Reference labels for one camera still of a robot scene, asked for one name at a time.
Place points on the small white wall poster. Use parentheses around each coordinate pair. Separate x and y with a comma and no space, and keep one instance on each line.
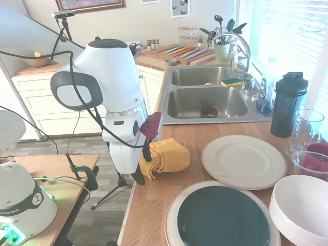
(150,1)

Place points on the dark green clamp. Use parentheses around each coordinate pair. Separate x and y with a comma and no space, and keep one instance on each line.
(89,176)

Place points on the blue knife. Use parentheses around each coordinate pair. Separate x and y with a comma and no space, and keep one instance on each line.
(171,49)

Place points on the yellow fruit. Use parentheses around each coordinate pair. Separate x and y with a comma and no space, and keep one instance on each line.
(38,54)

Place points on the maroon wrist camera mount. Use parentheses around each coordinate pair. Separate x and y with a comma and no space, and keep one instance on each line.
(152,125)

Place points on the yellow terry towel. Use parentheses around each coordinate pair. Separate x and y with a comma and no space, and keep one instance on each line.
(171,156)

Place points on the glass jar with red lid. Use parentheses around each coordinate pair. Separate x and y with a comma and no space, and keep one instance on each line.
(186,36)
(180,36)
(193,36)

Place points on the grey exterior camera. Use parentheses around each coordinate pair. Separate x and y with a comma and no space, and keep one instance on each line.
(62,15)

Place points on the grey wall poster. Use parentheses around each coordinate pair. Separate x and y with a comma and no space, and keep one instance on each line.
(180,9)

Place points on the clear plastic cup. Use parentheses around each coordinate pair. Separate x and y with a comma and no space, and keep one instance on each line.
(297,161)

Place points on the white bowl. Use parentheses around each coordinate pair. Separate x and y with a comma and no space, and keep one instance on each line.
(302,205)

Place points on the red mug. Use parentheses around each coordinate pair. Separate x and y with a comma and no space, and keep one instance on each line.
(319,150)

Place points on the wooden picture frame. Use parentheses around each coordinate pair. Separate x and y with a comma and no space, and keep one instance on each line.
(89,6)

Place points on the dark green plate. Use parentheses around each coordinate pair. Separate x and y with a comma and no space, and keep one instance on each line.
(170,220)

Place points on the black turner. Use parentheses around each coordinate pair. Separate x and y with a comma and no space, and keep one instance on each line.
(239,27)

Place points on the yellow plastic cup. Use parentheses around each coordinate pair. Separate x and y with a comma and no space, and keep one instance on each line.
(208,83)

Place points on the small yellow soap bottle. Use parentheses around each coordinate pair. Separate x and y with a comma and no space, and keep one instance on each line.
(233,64)

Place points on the brown ceramic bowl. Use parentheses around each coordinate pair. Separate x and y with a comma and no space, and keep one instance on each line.
(205,112)

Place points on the clear drinking glass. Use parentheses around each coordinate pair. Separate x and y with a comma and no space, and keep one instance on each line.
(305,128)

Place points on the small grey bowl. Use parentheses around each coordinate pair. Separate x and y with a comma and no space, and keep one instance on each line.
(171,61)

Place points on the white dinner plate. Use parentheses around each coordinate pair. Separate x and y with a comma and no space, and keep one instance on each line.
(243,161)

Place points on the yellow and green sponge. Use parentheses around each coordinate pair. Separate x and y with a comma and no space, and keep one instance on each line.
(231,82)

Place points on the white window blind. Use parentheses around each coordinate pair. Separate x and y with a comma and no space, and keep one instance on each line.
(294,38)
(247,28)

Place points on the orange knife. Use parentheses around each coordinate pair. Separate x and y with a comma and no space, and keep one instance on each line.
(181,51)

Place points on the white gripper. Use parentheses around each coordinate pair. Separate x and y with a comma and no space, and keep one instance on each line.
(126,159)

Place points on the wooden fruit bowl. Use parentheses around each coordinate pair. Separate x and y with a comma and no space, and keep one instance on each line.
(37,62)

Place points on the chrome gooseneck faucet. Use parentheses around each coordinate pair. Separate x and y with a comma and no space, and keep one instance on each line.
(244,46)

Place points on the small potted green plant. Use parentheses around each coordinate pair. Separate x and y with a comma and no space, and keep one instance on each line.
(200,41)

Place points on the black shaker bottle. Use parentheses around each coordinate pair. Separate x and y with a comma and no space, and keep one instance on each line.
(287,110)

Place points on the black spatula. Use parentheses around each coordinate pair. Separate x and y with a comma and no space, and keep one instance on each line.
(230,24)

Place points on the green knife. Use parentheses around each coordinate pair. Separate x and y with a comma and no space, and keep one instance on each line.
(188,52)

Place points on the small spice jar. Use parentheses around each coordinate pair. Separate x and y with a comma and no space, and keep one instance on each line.
(156,44)
(148,44)
(152,44)

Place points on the yellow knife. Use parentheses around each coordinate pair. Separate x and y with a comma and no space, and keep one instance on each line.
(175,50)

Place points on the wooden cutting board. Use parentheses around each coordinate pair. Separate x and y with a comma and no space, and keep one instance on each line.
(156,52)
(205,56)

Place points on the stainless steel double sink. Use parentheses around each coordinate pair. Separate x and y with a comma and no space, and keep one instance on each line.
(184,102)

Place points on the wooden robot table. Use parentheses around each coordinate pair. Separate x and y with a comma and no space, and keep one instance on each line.
(64,205)

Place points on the dark teal plate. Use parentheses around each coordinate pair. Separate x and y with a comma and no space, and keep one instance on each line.
(223,217)

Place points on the pale green utensil holder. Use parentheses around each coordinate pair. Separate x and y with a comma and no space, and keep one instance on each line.
(222,52)

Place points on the black tripod stand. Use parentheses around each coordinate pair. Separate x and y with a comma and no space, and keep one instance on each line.
(110,193)

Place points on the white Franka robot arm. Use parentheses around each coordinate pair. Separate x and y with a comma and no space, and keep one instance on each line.
(110,64)

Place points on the blue dish soap bottle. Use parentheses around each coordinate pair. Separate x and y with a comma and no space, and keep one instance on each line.
(264,102)

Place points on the black slotted spoon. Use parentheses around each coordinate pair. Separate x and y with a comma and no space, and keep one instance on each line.
(219,20)

